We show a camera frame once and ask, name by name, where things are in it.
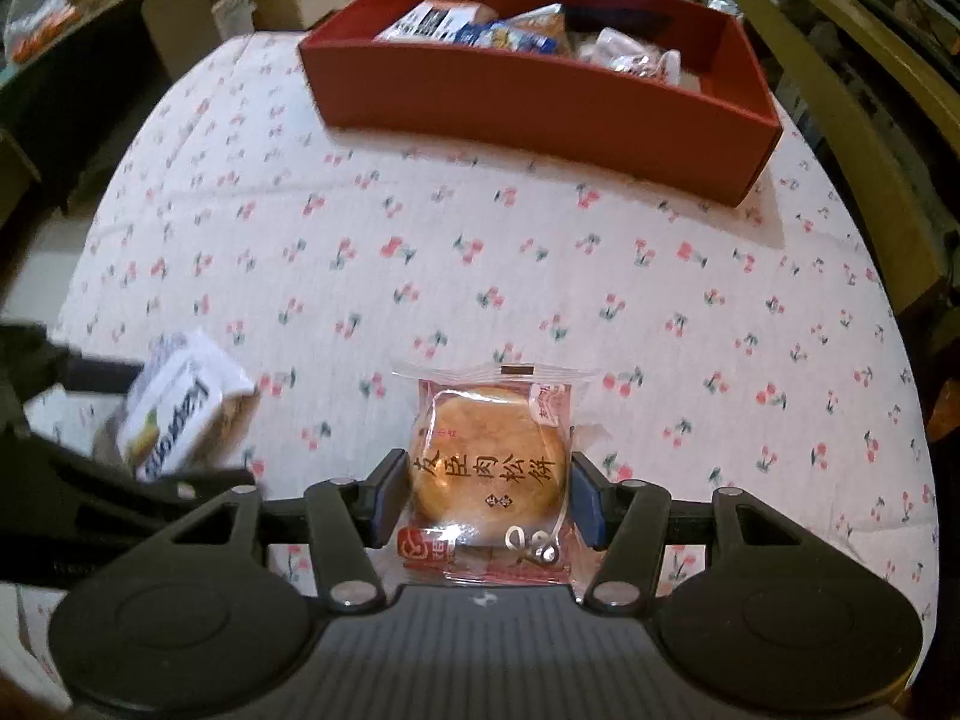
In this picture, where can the wooden television cabinet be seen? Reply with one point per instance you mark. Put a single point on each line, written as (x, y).
(862, 90)

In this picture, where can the clear bag of oranges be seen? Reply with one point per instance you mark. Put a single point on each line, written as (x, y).
(45, 19)

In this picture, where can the silver foil bag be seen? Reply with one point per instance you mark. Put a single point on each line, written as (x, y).
(724, 6)

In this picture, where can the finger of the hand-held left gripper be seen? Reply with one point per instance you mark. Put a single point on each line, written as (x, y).
(112, 495)
(82, 373)

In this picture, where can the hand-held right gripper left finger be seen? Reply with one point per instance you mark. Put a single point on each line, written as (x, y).
(388, 495)

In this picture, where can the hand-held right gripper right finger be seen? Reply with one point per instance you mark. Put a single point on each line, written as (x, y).
(589, 502)

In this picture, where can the cherry print tablecloth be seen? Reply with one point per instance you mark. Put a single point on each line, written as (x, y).
(450, 277)

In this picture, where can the round pastry packet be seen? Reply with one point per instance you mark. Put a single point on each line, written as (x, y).
(487, 457)

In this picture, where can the black and white snack packet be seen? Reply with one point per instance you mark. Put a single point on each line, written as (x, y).
(424, 21)

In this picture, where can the clear pastry packet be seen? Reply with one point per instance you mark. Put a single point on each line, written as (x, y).
(634, 56)

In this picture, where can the dark top coffee table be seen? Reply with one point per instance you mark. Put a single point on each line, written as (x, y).
(112, 30)

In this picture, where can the red cardboard box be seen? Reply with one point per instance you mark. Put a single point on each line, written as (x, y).
(525, 120)

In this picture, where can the blue snack packet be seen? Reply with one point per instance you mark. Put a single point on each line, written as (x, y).
(510, 36)

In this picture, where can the white storage bin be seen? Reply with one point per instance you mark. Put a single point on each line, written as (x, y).
(234, 7)

